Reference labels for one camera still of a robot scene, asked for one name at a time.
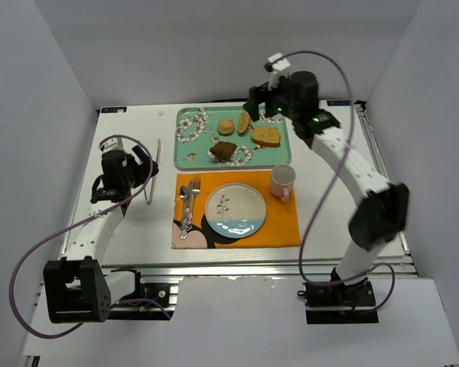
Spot narrow seeded bread slice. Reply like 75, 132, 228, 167
236, 110, 251, 135

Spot metal serving tongs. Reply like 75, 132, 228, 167
144, 138, 161, 205

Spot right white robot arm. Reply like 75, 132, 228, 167
243, 71, 409, 286

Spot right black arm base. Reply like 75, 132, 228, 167
297, 278, 379, 325

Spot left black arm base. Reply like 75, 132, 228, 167
109, 269, 174, 321

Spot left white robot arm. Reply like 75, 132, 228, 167
43, 142, 158, 323

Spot round bread bun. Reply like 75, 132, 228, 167
217, 119, 235, 136

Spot large seeded bread slice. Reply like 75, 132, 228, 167
251, 126, 281, 148

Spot right blue table label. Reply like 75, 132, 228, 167
326, 99, 351, 106

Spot blue table label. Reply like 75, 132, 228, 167
326, 99, 351, 106
100, 106, 127, 114

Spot teal floral tray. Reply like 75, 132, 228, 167
174, 106, 291, 171

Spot left blue table label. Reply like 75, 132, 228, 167
100, 106, 127, 114

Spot silver spoon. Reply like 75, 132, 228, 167
179, 185, 189, 239

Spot silver fork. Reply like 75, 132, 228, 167
187, 177, 201, 227

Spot pink white mug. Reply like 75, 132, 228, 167
270, 164, 296, 202

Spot silver knife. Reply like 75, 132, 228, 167
186, 180, 193, 223

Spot blue white ceramic plate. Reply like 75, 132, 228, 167
204, 183, 267, 239

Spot orange cartoon placemat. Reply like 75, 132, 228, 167
171, 171, 301, 249

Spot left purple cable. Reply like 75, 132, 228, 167
8, 134, 173, 339

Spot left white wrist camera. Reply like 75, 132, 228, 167
99, 138, 124, 153

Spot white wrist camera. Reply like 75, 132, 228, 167
99, 138, 124, 153
264, 53, 291, 90

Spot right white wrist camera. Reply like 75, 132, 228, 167
264, 53, 291, 90

